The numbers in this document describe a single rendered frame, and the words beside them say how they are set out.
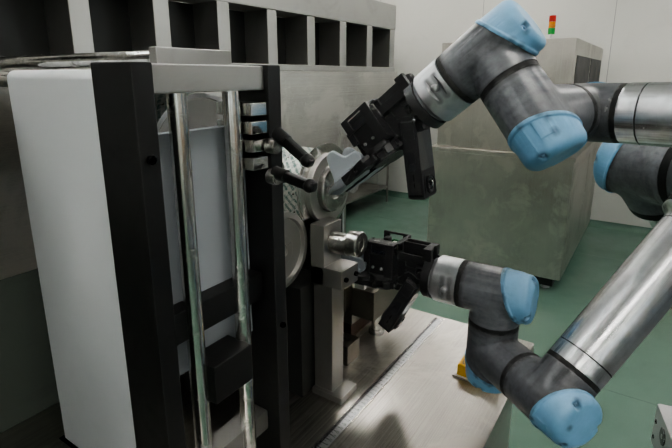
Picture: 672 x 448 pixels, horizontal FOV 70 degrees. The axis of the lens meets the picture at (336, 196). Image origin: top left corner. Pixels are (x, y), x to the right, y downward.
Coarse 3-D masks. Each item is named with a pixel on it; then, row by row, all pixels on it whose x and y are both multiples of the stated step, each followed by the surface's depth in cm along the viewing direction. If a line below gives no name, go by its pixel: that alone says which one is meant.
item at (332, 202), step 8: (328, 168) 77; (320, 176) 76; (328, 176) 76; (320, 184) 76; (328, 184) 76; (320, 192) 76; (320, 200) 76; (328, 200) 77; (336, 200) 79; (344, 200) 81; (328, 208) 77; (336, 208) 79
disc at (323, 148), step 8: (320, 144) 77; (328, 144) 78; (312, 152) 75; (320, 152) 77; (328, 152) 79; (304, 168) 74; (304, 176) 74; (304, 192) 75; (304, 200) 75; (304, 208) 75; (304, 216) 76
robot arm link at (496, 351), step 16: (480, 336) 72; (496, 336) 71; (512, 336) 71; (480, 352) 72; (496, 352) 70; (512, 352) 69; (480, 368) 72; (496, 368) 69; (480, 384) 74; (496, 384) 69
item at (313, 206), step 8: (320, 160) 76; (312, 168) 75; (320, 168) 76; (312, 176) 74; (312, 192) 75; (312, 200) 75; (312, 208) 75; (320, 208) 77; (312, 216) 77; (320, 216) 78; (336, 216) 82
